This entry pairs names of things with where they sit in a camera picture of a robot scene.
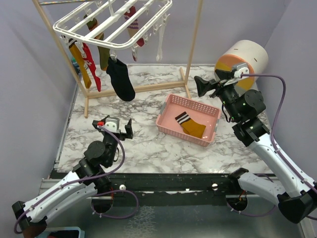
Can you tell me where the black sock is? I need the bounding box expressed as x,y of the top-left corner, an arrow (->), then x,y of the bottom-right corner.
106,57 -> 136,102

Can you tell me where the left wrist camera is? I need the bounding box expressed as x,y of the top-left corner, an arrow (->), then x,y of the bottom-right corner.
106,117 -> 120,133

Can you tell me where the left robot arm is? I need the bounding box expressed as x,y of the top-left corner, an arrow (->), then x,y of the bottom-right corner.
12,116 -> 133,234

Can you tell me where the teal lidded jar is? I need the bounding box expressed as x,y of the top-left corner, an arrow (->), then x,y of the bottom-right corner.
71,57 -> 80,74

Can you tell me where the pink plastic basket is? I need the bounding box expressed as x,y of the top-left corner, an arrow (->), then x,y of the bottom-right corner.
156,94 -> 221,147

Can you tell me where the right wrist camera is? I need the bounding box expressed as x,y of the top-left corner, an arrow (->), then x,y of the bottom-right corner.
225,63 -> 250,85

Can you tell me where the olive striped sock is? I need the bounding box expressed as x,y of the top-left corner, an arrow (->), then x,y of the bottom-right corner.
86,18 -> 110,71

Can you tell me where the white plastic clip hanger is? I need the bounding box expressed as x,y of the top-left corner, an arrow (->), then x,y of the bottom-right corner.
60,0 -> 169,57

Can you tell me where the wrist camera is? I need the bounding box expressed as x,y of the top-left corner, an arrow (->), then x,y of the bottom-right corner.
225,63 -> 250,85
106,117 -> 120,133

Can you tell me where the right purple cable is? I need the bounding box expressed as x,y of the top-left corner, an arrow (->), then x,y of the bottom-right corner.
225,73 -> 317,220

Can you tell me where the maroon beige purple-striped sock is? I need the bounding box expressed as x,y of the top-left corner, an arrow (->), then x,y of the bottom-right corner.
124,6 -> 145,47

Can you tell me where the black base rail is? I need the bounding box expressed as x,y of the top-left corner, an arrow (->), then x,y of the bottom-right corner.
91,173 -> 244,208

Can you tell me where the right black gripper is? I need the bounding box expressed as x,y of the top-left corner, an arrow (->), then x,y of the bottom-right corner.
194,68 -> 241,121

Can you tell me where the white round drawer cabinet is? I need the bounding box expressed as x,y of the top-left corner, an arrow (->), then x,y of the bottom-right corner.
214,39 -> 269,90

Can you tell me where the wooden clothes rack frame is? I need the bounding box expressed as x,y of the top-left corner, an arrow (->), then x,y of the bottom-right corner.
32,0 -> 204,118

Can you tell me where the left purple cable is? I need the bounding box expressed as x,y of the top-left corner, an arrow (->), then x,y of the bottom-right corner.
13,126 -> 139,234

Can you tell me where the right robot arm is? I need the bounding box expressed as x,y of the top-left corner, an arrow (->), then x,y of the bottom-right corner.
194,68 -> 317,224

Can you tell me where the purple cable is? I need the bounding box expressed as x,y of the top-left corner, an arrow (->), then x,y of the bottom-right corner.
13,126 -> 139,234
225,73 -> 317,220

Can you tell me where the red patterned sock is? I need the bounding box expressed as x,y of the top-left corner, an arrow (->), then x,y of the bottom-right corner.
82,43 -> 102,92

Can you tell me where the mustard striped-cuff sock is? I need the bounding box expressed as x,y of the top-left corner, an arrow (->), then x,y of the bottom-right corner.
175,112 -> 206,139

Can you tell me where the white sock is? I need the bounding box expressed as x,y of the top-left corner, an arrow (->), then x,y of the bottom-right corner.
156,25 -> 165,62

